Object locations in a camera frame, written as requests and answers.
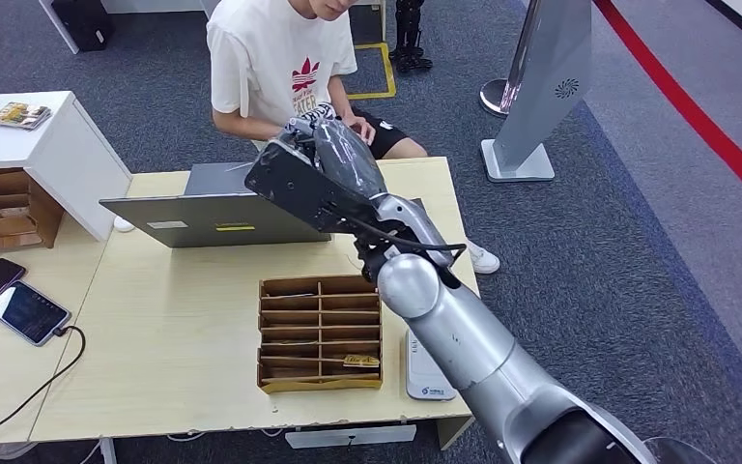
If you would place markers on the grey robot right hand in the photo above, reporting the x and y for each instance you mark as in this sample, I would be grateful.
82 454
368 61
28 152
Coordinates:
345 157

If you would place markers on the white cabinet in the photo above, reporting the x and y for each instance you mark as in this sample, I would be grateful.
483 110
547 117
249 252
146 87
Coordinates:
57 147

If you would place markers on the white mouse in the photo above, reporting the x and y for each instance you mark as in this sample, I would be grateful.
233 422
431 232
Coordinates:
123 224

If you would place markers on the person's left hand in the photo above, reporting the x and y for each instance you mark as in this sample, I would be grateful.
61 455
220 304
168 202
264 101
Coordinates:
361 130

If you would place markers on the stack of gold cards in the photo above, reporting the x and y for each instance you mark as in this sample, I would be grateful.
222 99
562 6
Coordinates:
20 115

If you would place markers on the black box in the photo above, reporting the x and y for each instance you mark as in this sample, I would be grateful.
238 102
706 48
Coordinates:
83 22

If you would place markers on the wooden compartment organizer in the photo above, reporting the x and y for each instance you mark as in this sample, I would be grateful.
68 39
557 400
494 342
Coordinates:
6 211

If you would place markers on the clear round dome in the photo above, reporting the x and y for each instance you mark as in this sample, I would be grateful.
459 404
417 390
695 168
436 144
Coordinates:
684 453

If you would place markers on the grey standing kiosk panel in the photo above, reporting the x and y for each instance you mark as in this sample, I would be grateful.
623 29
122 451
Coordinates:
556 64

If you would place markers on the smartphone with lit screen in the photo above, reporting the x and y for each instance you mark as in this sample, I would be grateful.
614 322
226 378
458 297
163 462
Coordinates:
28 312

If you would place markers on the person's right forearm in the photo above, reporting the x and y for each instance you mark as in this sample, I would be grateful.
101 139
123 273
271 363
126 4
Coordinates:
249 127

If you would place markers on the white room key card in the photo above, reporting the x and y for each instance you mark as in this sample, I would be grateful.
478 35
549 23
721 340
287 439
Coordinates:
241 167

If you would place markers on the grey laptop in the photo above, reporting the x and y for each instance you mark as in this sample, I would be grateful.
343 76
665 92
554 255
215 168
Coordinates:
204 221

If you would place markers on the white card reader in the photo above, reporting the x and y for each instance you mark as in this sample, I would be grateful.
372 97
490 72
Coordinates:
425 374

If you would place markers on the grey metal desk bracket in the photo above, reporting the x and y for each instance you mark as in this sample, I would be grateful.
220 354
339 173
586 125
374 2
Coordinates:
345 437

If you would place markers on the chrome stanchion post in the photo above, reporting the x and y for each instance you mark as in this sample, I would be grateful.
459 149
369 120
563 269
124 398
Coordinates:
491 96

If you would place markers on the person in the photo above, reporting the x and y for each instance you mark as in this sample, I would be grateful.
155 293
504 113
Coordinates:
268 64

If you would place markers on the wooden card organizer tray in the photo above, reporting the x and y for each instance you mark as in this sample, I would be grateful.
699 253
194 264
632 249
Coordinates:
316 333

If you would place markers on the person's white shoe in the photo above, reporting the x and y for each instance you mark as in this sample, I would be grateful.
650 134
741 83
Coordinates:
484 259

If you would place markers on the gold card in organizer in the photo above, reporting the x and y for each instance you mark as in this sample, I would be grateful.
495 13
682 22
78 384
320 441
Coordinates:
361 362

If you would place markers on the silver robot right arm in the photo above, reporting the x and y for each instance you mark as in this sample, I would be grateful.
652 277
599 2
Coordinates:
473 346

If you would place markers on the white furniture leg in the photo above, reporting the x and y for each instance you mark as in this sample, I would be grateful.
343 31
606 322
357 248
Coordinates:
60 29

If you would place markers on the person's left forearm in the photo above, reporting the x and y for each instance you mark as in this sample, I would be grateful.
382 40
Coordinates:
340 99

